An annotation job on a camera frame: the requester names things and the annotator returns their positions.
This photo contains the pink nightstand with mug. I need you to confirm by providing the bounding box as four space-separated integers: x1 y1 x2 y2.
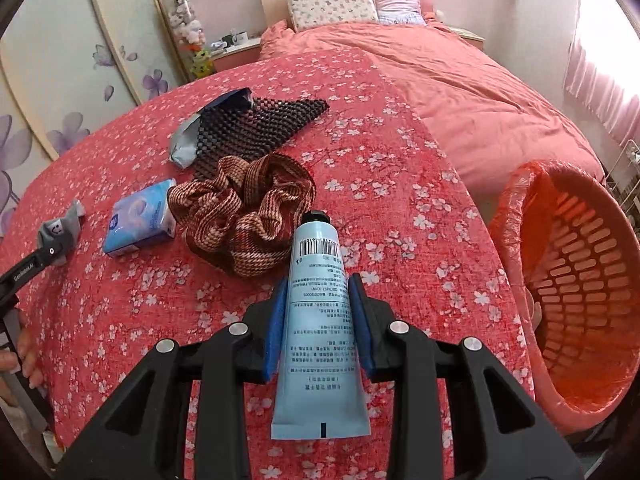
210 42 263 73

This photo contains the white wire rack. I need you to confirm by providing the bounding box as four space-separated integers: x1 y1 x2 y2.
605 140 640 221

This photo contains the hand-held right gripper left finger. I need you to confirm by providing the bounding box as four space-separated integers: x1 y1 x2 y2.
55 276 291 480

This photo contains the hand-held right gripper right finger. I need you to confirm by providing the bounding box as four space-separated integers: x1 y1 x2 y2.
348 272 586 480

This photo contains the light blue tube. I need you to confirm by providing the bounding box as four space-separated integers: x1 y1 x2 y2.
270 210 372 441

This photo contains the pink curtain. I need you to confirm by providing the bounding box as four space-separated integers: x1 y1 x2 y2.
564 0 640 146

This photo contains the pink duvet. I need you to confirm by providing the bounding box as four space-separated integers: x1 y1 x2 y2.
259 19 606 206

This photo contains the floral print pillow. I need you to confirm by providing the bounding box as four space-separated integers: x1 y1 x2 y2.
286 0 379 32

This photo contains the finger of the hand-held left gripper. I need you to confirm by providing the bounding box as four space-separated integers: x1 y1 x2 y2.
35 242 68 268

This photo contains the red floral tablecloth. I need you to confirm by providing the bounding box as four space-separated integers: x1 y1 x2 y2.
0 49 536 480

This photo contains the grey sock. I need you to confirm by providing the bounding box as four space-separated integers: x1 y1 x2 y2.
37 199 86 267

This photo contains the blue tissue packet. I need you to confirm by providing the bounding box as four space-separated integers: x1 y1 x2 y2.
102 178 177 258

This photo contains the grey-blue foil packet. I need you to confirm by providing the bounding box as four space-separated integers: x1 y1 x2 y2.
168 87 255 170

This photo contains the person's left hand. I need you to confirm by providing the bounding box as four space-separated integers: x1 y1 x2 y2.
0 317 41 389

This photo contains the brown striped scrunchie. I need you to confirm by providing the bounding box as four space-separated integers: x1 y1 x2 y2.
167 154 317 278

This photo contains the black beaded mat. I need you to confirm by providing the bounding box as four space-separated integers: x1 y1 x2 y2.
192 97 331 181

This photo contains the pink striped pillow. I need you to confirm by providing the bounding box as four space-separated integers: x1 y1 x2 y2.
372 0 426 27

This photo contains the plush toy display tube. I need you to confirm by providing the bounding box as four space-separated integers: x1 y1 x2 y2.
165 0 216 78

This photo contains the orange plastic basket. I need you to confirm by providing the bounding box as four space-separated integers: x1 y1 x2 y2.
487 160 640 436

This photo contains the flower print wardrobe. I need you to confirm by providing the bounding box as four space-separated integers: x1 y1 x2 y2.
0 0 188 241

